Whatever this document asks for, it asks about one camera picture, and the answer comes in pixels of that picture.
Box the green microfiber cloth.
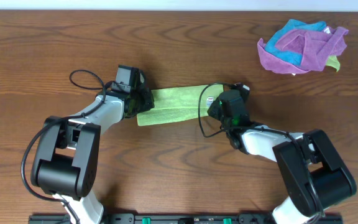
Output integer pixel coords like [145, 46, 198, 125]
[137, 85, 224, 126]

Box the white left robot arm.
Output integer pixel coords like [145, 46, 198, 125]
[23, 65, 154, 223]

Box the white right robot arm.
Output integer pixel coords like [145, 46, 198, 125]
[208, 89, 357, 223]

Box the blue microfiber cloth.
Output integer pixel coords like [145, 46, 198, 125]
[263, 19, 327, 66]

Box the purple microfiber cloth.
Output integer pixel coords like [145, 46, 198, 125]
[257, 27, 349, 75]

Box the light green cloth under pile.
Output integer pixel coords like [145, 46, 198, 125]
[326, 55, 341, 72]

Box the black right camera cable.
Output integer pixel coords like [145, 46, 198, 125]
[197, 82, 326, 218]

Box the black camera cable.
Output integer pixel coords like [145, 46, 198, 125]
[21, 69, 114, 224]
[197, 82, 326, 218]

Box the black left camera cable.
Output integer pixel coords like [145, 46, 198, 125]
[21, 69, 114, 224]

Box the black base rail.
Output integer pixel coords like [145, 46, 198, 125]
[28, 213, 344, 224]

